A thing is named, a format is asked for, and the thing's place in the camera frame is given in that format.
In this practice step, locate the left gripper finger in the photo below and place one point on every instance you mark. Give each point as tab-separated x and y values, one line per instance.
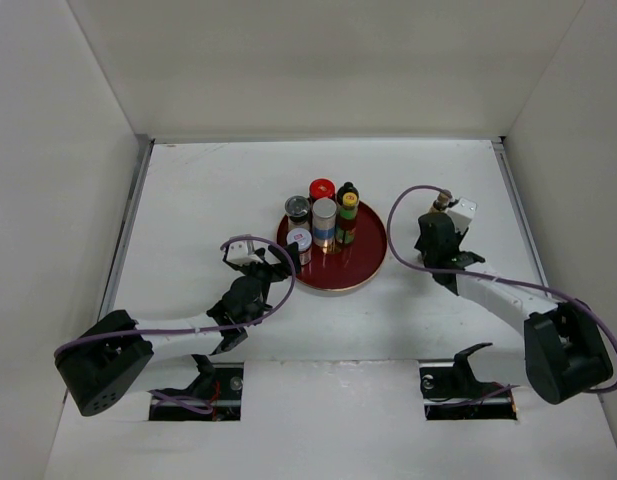
287	256
230	254

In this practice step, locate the white lid spice jar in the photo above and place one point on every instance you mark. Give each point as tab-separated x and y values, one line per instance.
302	238

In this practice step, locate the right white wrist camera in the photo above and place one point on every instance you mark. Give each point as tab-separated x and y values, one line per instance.
461	211

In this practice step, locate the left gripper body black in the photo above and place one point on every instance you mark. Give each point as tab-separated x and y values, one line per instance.
265	274

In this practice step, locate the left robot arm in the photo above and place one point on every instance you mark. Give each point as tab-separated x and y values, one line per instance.
170	358

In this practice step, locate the silver lid blue label jar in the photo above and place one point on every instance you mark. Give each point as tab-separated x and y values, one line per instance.
324	212

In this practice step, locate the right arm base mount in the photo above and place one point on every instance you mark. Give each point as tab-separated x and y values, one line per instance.
451	392

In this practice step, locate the white bottle black cap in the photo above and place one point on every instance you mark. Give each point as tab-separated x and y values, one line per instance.
347	187

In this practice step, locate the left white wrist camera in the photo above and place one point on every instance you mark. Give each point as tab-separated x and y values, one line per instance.
246	252

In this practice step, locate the small yellow label bottle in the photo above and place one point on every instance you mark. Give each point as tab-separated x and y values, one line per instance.
442	202

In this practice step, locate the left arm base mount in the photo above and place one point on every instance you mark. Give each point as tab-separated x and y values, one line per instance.
214	394

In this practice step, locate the red lid sauce jar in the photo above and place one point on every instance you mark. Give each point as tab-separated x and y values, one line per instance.
322	188

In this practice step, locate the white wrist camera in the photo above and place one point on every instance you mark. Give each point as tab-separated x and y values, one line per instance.
461	211
246	252

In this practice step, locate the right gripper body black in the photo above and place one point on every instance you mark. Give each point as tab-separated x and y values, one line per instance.
428	258

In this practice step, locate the red round tray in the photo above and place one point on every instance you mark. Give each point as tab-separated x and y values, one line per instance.
344	267

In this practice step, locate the red sauce bottle green label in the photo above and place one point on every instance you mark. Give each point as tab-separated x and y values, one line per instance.
347	219

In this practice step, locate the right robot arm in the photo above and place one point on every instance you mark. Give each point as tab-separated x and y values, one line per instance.
564	354

